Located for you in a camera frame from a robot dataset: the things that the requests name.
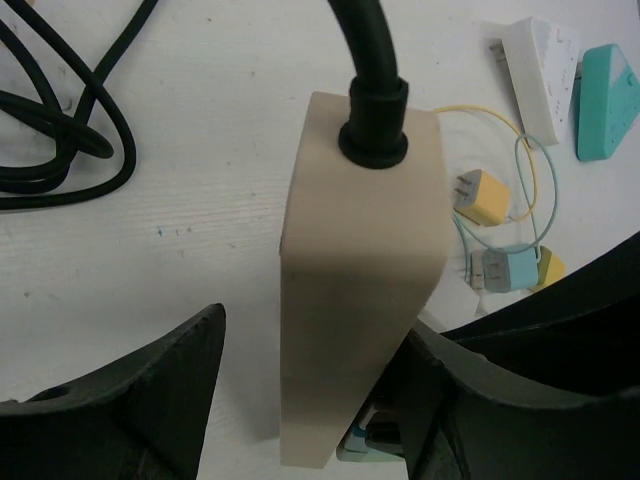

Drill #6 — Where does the yellow cube charger front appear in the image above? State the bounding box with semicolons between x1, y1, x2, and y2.
529;246;566;292

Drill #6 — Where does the white charger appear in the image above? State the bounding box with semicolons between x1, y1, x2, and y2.
418;268;480;333

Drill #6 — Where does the light blue usb cable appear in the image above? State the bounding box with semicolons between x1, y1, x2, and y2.
452;132;555;281

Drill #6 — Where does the teal power strip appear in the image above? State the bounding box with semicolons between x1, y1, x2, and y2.
574;44;639;162

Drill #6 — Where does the beige power strip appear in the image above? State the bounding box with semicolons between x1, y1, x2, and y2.
280;92;452;469

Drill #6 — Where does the light blue usb charger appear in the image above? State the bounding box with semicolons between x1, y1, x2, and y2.
470;245;539;293

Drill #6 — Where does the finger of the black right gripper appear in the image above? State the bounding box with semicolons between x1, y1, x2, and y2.
445;235;639;396

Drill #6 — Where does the yellow cube charger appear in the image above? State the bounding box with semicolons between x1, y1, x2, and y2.
454;169;511;227
529;246;566;292

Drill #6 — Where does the black power cable with plug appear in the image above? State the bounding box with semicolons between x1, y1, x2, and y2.
0;0;412;211

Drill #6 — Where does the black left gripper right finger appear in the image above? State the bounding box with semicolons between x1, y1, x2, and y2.
393;322;639;479

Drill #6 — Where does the yellow usb cable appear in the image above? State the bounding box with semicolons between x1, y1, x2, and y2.
433;103;541;226

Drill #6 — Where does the white triangular power strip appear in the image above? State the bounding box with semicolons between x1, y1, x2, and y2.
497;17;581;146

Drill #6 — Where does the teal cube charger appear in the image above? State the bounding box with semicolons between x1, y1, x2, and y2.
335;404;403;463

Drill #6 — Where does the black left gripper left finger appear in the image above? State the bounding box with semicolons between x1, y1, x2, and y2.
1;304;226;479

